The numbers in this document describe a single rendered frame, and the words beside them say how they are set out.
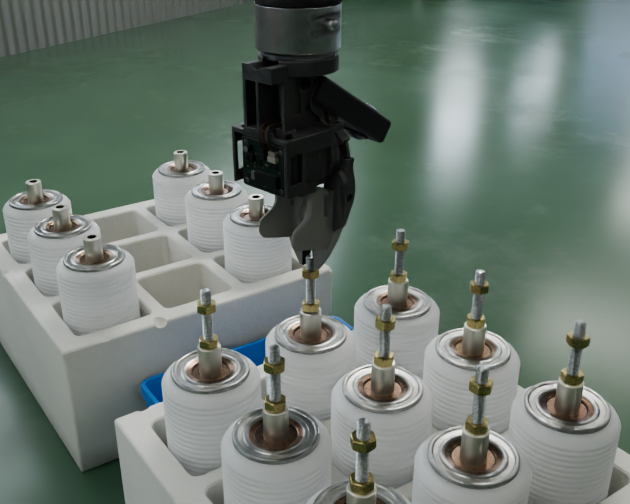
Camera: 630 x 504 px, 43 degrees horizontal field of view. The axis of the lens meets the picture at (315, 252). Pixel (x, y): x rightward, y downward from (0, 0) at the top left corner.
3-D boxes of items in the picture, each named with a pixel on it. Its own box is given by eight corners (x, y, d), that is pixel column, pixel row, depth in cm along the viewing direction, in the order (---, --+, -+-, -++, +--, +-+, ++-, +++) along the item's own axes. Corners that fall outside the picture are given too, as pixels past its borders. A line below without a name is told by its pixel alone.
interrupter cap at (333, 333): (266, 351, 81) (265, 346, 81) (285, 315, 88) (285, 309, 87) (339, 361, 79) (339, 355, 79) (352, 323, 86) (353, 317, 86)
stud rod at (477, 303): (479, 340, 80) (486, 273, 76) (469, 340, 80) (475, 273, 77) (478, 335, 81) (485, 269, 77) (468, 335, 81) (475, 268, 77)
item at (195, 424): (267, 543, 81) (262, 397, 74) (172, 551, 80) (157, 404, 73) (263, 478, 90) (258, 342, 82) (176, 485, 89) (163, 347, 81)
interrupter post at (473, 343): (487, 358, 80) (490, 329, 79) (464, 359, 80) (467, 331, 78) (480, 345, 82) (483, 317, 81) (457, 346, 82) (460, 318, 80)
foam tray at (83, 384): (210, 276, 150) (204, 186, 142) (331, 373, 121) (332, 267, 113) (-3, 339, 130) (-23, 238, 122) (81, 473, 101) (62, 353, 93)
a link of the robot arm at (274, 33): (297, -7, 73) (365, 2, 68) (298, 44, 75) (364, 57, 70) (235, 2, 68) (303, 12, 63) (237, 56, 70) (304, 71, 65)
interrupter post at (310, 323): (296, 341, 83) (296, 314, 81) (302, 330, 85) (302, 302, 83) (319, 344, 82) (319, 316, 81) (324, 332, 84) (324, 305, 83)
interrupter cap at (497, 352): (521, 370, 78) (522, 364, 78) (445, 375, 77) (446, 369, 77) (496, 330, 85) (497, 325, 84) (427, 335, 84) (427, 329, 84)
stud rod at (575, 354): (576, 398, 71) (588, 325, 68) (565, 398, 71) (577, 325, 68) (571, 391, 72) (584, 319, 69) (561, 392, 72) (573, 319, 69)
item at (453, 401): (515, 515, 85) (535, 373, 77) (426, 523, 84) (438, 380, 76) (487, 456, 93) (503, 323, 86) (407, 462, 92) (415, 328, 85)
